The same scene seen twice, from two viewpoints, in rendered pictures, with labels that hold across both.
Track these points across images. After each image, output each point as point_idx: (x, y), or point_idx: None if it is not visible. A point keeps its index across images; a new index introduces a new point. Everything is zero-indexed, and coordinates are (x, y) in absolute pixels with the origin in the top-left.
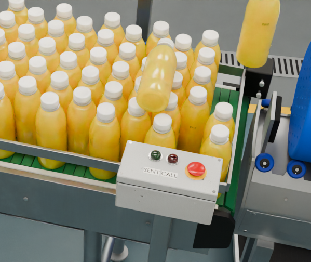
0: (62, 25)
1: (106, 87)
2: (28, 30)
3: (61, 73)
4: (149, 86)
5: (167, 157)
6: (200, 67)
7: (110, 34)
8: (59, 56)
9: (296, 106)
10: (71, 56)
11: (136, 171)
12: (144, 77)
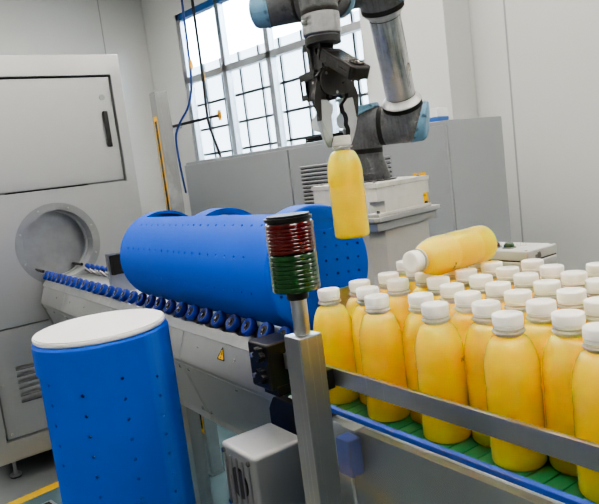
0: (530, 299)
1: (516, 267)
2: (597, 298)
3: (569, 273)
4: (482, 225)
5: (498, 246)
6: (386, 274)
7: (460, 292)
8: (559, 282)
9: (314, 294)
10: (542, 281)
11: (535, 244)
12: (478, 234)
